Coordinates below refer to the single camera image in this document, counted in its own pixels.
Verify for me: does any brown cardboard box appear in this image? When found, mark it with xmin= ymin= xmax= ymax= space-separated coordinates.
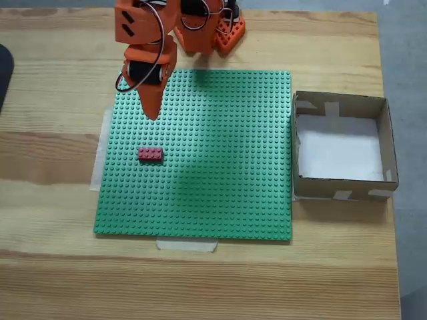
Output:
xmin=292 ymin=90 xmax=400 ymax=202

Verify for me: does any gripper motor cable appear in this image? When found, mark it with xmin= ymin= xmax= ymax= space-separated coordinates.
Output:
xmin=115 ymin=0 xmax=167 ymax=93

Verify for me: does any long masking tape strip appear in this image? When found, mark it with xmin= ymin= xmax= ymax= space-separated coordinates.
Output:
xmin=89 ymin=107 xmax=114 ymax=193

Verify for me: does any black rounded object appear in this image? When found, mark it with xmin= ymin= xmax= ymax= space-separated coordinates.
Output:
xmin=0 ymin=43 xmax=15 ymax=113

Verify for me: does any green lego baseplate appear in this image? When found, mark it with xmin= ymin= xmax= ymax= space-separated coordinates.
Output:
xmin=93 ymin=69 xmax=293 ymax=241

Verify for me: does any red lego block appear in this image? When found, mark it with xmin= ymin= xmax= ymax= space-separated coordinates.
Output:
xmin=137 ymin=147 xmax=165 ymax=164

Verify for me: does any short masking tape strip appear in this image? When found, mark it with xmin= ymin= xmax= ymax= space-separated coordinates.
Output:
xmin=155 ymin=239 xmax=220 ymax=253

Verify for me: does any white paper sheet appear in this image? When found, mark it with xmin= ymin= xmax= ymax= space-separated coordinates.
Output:
xmin=295 ymin=114 xmax=384 ymax=183

